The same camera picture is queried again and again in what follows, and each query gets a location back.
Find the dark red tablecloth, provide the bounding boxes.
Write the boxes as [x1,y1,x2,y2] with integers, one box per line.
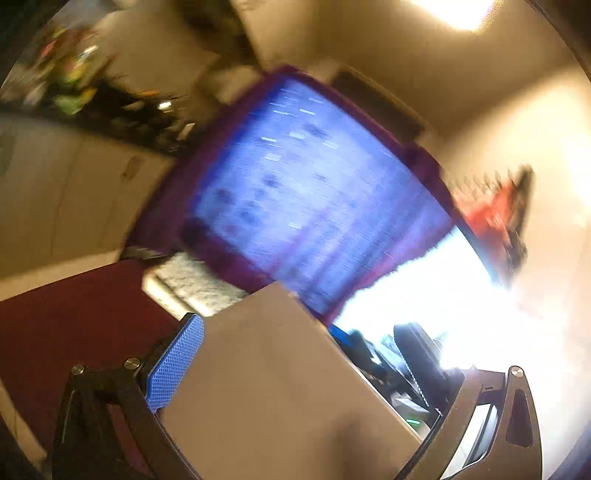
[0,258,185,480]

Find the computer monitor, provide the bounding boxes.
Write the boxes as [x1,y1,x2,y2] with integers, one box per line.
[330,226,509,374]

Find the beige keyboard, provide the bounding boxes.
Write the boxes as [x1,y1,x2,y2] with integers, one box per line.
[142,253,250,319]

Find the ceiling light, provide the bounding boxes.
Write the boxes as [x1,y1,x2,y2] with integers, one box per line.
[409,0,502,33]

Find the purple fringed cloth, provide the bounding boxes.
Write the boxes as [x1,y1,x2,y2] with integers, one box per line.
[127,65,458,326]

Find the white cabinet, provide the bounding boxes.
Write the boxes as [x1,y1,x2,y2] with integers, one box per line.
[0,113,178,280]

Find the row of glass bottles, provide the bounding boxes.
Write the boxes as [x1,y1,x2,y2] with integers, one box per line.
[9,23,121,116]

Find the grey box with yellow tape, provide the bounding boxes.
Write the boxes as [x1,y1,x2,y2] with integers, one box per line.
[157,281,423,480]

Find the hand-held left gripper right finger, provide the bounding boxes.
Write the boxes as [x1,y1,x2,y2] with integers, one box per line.
[393,322,544,480]

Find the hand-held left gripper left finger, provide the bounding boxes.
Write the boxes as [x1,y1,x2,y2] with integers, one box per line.
[52,313,205,480]

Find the red wall hanging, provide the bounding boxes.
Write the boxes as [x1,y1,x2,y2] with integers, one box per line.
[457,165,535,288]

